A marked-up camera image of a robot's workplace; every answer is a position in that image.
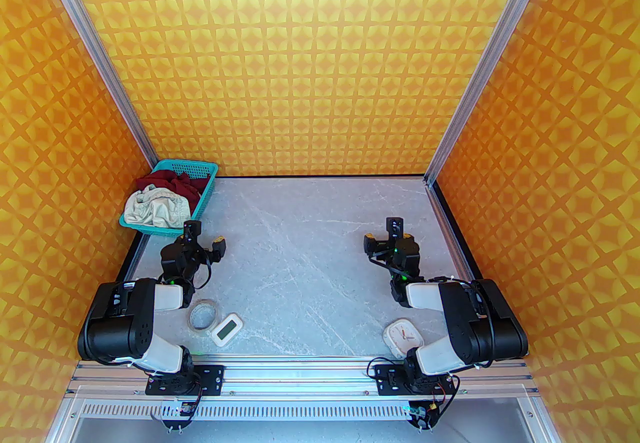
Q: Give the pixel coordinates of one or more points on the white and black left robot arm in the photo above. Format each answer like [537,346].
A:
[120,326]

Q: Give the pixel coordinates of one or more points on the white alarm clock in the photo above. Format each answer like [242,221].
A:
[400,333]

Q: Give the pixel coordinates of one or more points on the aluminium mounting rail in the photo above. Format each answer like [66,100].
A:
[300,373]

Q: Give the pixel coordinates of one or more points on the white digital timer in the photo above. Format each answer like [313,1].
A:
[226,329]

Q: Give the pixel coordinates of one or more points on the teal plastic laundry basket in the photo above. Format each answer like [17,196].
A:
[165,231]

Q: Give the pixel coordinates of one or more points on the aluminium frame post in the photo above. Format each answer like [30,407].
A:
[96,48]
[492,56]

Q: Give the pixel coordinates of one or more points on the small controller board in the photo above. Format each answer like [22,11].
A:
[422,413]
[182,411]

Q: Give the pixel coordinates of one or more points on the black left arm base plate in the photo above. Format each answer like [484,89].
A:
[212,376]

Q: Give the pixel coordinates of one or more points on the beige cloth shorts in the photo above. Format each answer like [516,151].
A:
[155,208]

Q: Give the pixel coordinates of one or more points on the clear tape roll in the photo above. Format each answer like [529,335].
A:
[192,318]

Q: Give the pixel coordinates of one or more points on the dark red shirt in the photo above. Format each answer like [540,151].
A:
[175,181]

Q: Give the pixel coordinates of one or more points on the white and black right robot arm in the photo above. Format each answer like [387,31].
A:
[480,326]

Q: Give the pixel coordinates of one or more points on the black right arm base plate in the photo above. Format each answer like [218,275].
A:
[387,378]

